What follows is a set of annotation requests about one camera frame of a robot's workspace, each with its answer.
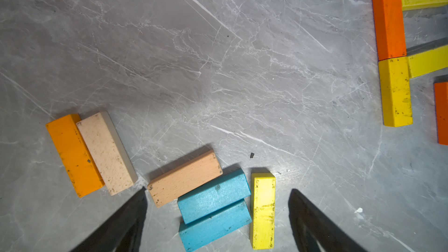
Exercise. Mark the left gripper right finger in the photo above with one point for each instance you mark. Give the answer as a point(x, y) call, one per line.
point(313, 231)

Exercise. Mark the amber orange block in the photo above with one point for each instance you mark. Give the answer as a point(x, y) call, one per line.
point(75, 155)

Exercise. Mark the pale cream wooden block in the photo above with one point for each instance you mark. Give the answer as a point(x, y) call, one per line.
point(108, 152)

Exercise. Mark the tan wooden block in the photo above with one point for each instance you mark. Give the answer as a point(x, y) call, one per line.
point(185, 178)

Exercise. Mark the lower teal block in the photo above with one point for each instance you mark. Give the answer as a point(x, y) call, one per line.
point(215, 225)

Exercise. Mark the upper teal block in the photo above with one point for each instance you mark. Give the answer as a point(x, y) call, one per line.
point(214, 195)

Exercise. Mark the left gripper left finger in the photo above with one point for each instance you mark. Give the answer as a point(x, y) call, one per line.
point(122, 232)

